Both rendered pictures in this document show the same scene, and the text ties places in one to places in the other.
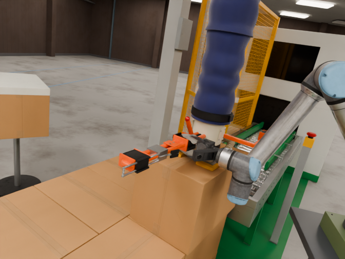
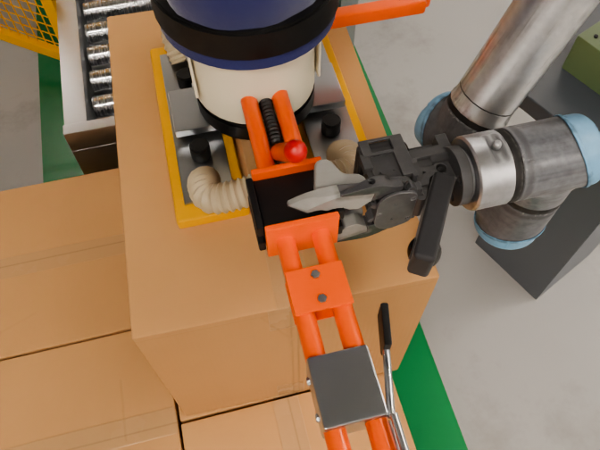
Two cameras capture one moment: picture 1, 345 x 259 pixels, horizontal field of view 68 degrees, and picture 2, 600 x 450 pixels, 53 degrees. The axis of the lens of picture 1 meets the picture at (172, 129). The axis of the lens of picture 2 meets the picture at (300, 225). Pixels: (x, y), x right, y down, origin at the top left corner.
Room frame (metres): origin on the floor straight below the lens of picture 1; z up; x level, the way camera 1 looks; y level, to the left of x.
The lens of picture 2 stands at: (0.91, 0.19, 1.65)
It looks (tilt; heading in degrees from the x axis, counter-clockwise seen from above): 59 degrees down; 315
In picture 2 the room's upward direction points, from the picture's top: straight up
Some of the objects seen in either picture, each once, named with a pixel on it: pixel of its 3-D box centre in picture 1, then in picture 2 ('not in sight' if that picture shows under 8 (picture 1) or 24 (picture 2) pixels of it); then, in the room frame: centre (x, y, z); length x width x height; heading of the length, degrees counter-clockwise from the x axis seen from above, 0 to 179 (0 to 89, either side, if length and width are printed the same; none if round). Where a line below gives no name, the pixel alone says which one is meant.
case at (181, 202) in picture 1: (192, 183); (258, 200); (1.38, -0.17, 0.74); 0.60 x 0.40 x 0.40; 147
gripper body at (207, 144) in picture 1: (210, 151); (409, 179); (1.10, -0.19, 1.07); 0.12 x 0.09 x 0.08; 59
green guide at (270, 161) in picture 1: (286, 147); not in sight; (2.89, -1.36, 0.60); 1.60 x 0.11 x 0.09; 149
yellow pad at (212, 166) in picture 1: (218, 155); (318, 95); (1.33, -0.28, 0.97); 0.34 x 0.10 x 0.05; 149
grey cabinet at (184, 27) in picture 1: (183, 34); not in sight; (2.82, 0.06, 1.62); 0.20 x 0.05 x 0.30; 149
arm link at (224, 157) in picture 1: (226, 157); (478, 170); (1.05, -0.25, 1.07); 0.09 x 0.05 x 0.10; 149
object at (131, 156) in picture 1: (133, 160); not in sight; (0.88, 0.12, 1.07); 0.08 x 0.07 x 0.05; 149
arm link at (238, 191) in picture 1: (240, 188); (512, 200); (1.02, -0.34, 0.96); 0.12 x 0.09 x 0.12; 165
